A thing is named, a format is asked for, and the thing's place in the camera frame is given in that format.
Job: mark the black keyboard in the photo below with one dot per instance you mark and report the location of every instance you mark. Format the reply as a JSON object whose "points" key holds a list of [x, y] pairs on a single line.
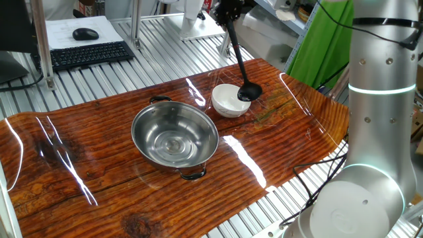
{"points": [[86, 54]]}

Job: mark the wood grain table mat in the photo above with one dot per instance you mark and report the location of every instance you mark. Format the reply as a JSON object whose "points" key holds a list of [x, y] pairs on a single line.
{"points": [[99, 182]]}

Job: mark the white ceramic bowl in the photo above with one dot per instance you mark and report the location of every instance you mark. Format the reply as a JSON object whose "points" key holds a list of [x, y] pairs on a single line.
{"points": [[224, 103]]}

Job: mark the white stand with base plate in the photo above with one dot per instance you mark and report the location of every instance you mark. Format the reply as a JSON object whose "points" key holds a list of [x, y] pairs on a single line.
{"points": [[198, 29]]}

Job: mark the white paper pad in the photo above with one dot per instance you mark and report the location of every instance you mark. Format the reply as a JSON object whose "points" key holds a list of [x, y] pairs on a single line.
{"points": [[59, 33]]}

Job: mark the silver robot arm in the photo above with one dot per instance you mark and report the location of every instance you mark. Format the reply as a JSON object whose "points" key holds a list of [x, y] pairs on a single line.
{"points": [[380, 132]]}

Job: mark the black monitor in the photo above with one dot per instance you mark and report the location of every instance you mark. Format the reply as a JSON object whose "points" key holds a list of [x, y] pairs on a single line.
{"points": [[13, 26]]}

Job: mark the grey metal shelf rack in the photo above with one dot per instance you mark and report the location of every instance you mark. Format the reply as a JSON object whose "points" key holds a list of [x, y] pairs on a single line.
{"points": [[292, 23]]}

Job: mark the black ladle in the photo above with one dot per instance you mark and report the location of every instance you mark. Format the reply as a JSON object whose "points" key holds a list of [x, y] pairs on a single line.
{"points": [[249, 92]]}

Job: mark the green cloth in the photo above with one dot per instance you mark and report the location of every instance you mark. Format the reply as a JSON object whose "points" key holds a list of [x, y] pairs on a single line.
{"points": [[324, 43]]}

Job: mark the black computer mouse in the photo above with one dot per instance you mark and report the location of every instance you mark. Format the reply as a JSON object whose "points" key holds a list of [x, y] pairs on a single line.
{"points": [[85, 34]]}

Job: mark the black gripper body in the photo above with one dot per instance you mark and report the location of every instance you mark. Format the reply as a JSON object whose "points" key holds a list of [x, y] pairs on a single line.
{"points": [[228, 10]]}

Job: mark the brown cardboard box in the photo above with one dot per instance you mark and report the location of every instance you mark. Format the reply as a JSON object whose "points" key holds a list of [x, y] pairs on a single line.
{"points": [[418, 129]]}

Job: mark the aluminium frame post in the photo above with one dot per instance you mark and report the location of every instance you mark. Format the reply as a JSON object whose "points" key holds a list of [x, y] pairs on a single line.
{"points": [[43, 43], [136, 23], [8, 211]]}

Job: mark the stainless steel pot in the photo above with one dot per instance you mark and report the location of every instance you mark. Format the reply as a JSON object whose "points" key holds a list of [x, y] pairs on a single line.
{"points": [[175, 139]]}

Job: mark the white plastic wrapped box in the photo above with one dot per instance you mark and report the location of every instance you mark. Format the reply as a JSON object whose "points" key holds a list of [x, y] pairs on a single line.
{"points": [[264, 36]]}

